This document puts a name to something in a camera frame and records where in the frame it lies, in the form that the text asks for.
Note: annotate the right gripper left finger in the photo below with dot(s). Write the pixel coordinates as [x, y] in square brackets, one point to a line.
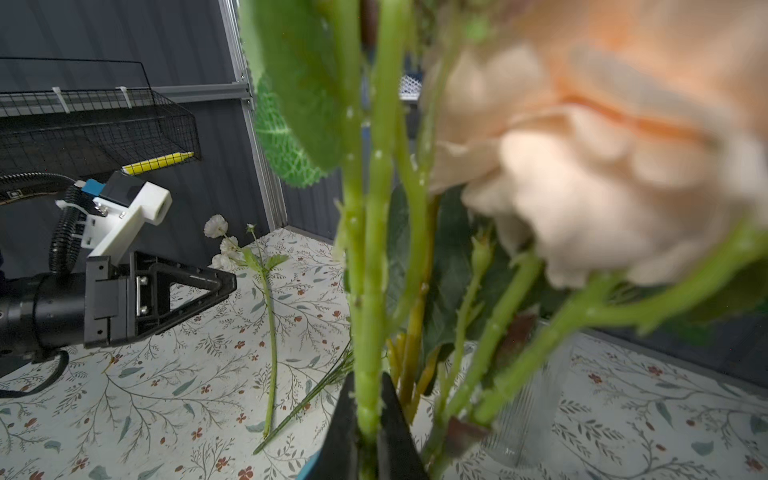
[338, 457]

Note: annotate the white small blossom stem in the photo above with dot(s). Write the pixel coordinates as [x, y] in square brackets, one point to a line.
[232, 255]

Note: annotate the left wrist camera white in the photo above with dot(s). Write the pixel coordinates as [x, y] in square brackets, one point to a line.
[105, 218]

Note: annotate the peach rose stem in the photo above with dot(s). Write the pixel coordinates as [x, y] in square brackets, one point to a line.
[625, 142]

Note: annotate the black wire basket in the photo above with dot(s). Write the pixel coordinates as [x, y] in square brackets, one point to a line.
[89, 118]

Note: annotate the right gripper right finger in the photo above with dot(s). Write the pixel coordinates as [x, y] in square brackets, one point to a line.
[398, 458]

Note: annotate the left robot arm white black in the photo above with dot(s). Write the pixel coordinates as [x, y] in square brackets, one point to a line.
[25, 245]

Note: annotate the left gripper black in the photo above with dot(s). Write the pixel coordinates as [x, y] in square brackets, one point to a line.
[106, 305]

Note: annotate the floral patterned table mat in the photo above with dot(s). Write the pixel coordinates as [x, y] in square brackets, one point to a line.
[226, 395]

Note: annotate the cream white rose stem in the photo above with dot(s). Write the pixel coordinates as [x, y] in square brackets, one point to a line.
[327, 77]

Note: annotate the white wire mesh basket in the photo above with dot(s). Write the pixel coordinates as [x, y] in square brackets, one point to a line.
[409, 88]

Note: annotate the small lilac flower sprig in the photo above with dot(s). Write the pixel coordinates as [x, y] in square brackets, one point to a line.
[340, 369]

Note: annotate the clear glass vase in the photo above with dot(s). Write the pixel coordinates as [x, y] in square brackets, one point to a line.
[522, 436]

